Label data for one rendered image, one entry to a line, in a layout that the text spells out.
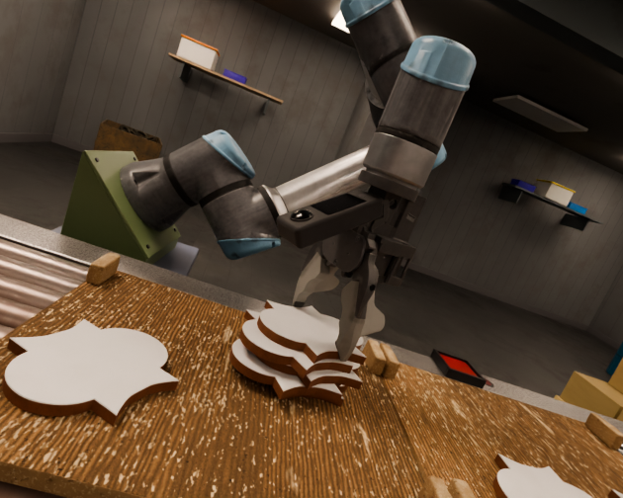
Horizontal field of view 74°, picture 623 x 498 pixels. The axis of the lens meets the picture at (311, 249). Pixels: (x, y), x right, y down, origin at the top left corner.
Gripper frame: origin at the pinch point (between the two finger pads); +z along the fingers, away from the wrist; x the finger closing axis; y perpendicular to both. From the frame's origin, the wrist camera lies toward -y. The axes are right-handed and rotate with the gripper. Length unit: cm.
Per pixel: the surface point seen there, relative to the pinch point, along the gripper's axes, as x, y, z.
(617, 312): 245, 934, 36
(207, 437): -10.3, -15.6, 5.3
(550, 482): -23.0, 20.5, 4.1
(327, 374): -6.5, -1.4, 1.9
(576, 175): 362, 777, -169
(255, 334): -0.8, -8.3, 0.7
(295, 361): -5.3, -5.5, 1.0
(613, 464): -22.8, 42.5, 5.2
